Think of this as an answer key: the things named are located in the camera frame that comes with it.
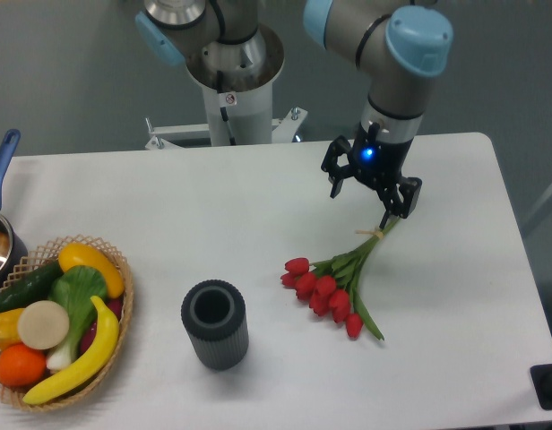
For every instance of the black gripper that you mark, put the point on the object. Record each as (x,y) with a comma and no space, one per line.
(376,164)

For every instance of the red tulip bouquet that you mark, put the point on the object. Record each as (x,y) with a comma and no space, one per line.
(331,287)

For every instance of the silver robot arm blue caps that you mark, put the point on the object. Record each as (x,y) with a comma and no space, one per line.
(401,45)

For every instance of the dark grey ribbed vase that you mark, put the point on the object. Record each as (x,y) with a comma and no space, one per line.
(213,313)

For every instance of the black device at edge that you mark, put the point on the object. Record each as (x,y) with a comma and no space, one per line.
(541,376)

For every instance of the red vegetable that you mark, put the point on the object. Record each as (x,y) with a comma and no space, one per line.
(115,305)

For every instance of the yellow squash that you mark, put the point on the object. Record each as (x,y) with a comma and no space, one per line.
(78,254)

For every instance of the green bok choy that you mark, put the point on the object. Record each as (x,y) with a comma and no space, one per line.
(73,291)

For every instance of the yellow banana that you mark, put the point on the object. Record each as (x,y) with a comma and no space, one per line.
(86,366)

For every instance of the woven wicker basket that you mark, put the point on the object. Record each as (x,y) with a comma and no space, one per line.
(42,255)

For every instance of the green cucumber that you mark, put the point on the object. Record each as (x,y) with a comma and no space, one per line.
(33,287)

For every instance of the beige round disc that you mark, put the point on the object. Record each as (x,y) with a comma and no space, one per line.
(43,325)

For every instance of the yellow bell pepper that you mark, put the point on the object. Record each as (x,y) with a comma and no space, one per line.
(9,334)

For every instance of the orange fruit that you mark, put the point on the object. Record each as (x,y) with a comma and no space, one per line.
(21,366)

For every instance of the white metal base frame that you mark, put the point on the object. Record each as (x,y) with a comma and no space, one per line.
(284,130)

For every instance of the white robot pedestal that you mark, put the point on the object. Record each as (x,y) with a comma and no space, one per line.
(236,83)

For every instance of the blue handled saucepan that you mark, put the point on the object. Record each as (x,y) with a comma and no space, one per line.
(12,249)

